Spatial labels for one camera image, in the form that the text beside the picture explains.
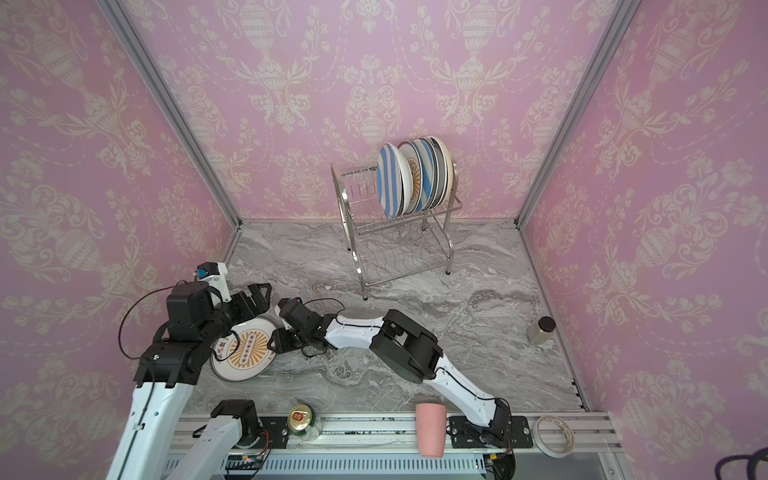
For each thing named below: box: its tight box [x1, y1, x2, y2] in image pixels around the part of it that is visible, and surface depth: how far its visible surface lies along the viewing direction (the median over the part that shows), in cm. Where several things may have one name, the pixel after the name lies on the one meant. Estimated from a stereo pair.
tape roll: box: [532, 415, 575, 459], surface depth 73 cm
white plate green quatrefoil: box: [422, 137, 448, 211], surface depth 77 cm
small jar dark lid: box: [528, 316, 556, 345], surface depth 85 cm
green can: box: [287, 404, 322, 441], surface depth 68 cm
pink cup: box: [416, 403, 447, 459], surface depth 72 cm
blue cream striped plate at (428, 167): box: [411, 139, 436, 213], surface depth 77 cm
